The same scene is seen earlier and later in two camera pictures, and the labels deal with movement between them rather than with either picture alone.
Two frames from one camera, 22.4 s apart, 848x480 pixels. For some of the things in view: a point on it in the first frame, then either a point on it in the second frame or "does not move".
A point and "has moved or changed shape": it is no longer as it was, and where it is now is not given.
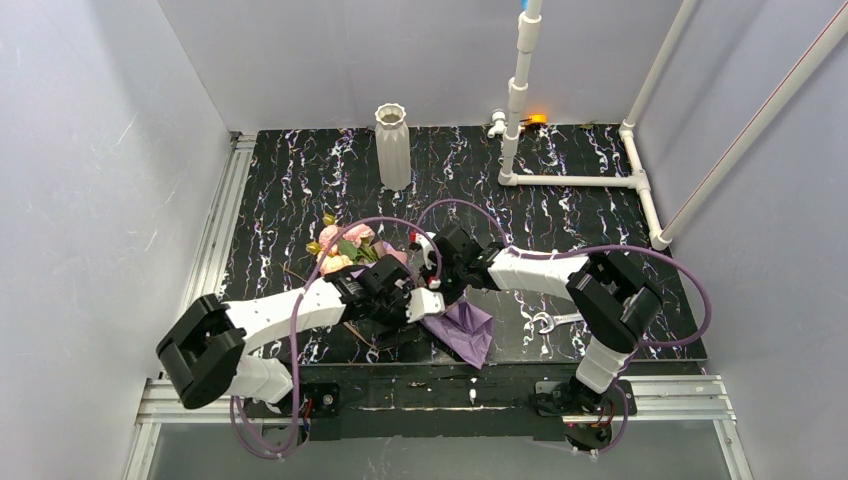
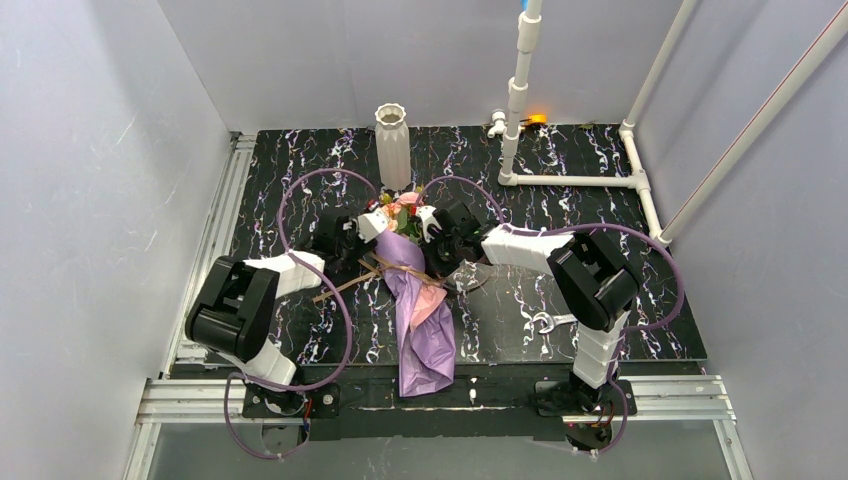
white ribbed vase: [393, 140] does not move
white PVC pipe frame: [530, 39] does not move
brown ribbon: [345, 325] has moved or changed shape
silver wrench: [552, 321] does not move
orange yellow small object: [537, 118] does not move
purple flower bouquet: [463, 325] → [426, 334]
